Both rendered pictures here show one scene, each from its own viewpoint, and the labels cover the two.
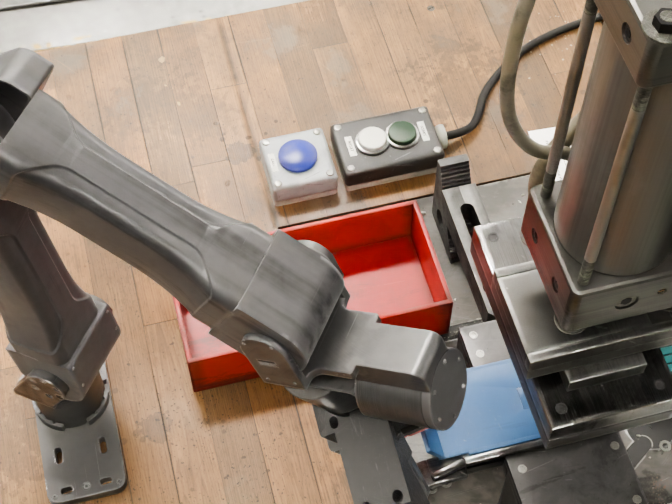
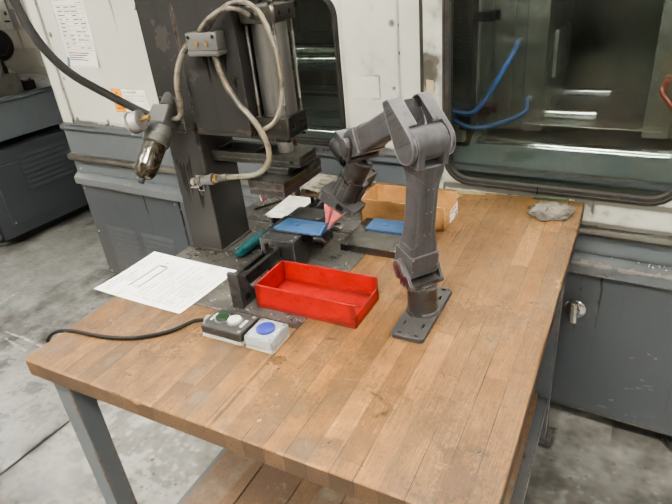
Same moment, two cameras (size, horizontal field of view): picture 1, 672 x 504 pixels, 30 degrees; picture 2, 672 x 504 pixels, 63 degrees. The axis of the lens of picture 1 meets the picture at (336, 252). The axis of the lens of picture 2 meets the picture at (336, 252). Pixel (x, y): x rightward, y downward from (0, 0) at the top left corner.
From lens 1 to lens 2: 1.58 m
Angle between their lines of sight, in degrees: 86
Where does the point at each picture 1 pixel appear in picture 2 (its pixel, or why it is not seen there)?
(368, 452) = not seen: hidden behind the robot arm
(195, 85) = (260, 398)
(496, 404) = (307, 226)
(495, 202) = (221, 302)
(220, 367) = (366, 282)
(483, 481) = (320, 252)
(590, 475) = (303, 213)
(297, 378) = not seen: hidden behind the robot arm
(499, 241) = (281, 180)
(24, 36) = not seen: outside the picture
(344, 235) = (284, 300)
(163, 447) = (402, 291)
